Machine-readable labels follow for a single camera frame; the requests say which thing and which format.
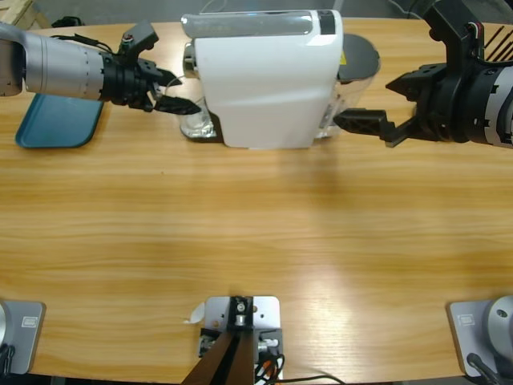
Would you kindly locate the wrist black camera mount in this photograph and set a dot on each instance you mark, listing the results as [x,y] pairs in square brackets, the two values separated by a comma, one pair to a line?
[140,38]
[453,28]

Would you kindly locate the teal plastic tray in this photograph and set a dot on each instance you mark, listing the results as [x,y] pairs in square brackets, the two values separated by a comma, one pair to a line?
[56,128]

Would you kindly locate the clear drinking glass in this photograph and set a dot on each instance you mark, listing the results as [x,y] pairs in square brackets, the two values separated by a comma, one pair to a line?
[196,128]

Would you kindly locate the black bag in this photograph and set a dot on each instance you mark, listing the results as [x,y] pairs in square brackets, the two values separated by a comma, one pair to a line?
[70,21]

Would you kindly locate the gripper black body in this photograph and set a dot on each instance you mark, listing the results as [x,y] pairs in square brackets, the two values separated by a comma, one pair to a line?
[457,104]
[124,82]

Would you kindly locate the wooden crate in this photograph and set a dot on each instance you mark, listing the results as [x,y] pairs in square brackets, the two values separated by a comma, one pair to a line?
[16,12]

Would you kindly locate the dark camera post with bracket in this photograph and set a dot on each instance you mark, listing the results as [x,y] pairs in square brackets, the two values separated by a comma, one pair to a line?
[236,353]

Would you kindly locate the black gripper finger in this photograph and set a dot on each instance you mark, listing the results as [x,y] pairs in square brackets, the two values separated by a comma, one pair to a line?
[417,82]
[168,79]
[176,106]
[364,122]

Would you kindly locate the clear water tank black lid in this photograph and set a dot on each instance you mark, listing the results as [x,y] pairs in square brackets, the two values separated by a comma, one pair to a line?
[356,56]

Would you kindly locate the white capsule coffee machine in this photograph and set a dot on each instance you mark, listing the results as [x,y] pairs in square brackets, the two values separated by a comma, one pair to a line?
[264,92]

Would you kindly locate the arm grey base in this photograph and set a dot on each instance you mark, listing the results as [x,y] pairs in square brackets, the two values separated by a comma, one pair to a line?
[477,333]
[24,333]

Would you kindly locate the white tape tag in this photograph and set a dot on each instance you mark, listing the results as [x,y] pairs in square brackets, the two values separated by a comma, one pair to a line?
[197,314]

